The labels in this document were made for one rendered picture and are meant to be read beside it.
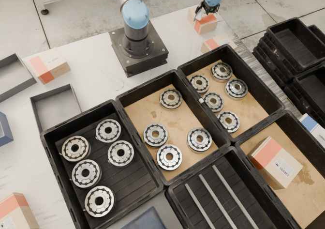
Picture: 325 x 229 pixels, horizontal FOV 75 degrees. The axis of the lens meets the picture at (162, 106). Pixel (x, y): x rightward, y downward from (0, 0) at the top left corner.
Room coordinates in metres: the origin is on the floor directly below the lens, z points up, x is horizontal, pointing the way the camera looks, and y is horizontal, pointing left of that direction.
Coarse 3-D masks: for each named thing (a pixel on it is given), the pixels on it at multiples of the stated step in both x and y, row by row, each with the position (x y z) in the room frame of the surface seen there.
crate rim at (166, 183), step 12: (168, 72) 0.53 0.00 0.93; (144, 84) 0.46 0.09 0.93; (120, 96) 0.38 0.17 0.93; (192, 96) 0.43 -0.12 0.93; (120, 108) 0.33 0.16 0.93; (204, 108) 0.38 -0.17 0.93; (144, 144) 0.20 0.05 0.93; (228, 144) 0.25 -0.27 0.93; (156, 168) 0.12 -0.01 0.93; (192, 168) 0.14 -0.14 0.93
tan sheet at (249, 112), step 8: (200, 72) 0.63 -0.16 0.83; (208, 72) 0.64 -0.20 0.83; (216, 88) 0.55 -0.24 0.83; (224, 96) 0.51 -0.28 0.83; (248, 96) 0.53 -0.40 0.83; (224, 104) 0.47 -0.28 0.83; (232, 104) 0.48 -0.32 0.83; (240, 104) 0.48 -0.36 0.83; (248, 104) 0.49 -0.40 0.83; (256, 104) 0.50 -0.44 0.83; (240, 112) 0.44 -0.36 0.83; (248, 112) 0.45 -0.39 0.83; (256, 112) 0.45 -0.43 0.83; (264, 112) 0.46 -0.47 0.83; (240, 120) 0.40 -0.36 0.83; (248, 120) 0.41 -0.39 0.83; (256, 120) 0.41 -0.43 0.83; (240, 128) 0.36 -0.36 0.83; (248, 128) 0.37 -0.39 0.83; (232, 136) 0.32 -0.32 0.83
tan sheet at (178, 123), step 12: (156, 96) 0.46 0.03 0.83; (132, 108) 0.38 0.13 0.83; (144, 108) 0.39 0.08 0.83; (156, 108) 0.40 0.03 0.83; (180, 108) 0.42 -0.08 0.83; (132, 120) 0.33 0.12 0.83; (144, 120) 0.34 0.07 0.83; (156, 120) 0.34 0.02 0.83; (168, 120) 0.35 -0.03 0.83; (180, 120) 0.36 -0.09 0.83; (192, 120) 0.37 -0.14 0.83; (168, 132) 0.30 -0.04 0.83; (180, 132) 0.31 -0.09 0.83; (180, 144) 0.25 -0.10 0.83; (168, 156) 0.19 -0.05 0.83; (192, 156) 0.21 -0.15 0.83; (204, 156) 0.22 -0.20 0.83; (180, 168) 0.15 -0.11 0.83; (168, 180) 0.10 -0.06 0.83
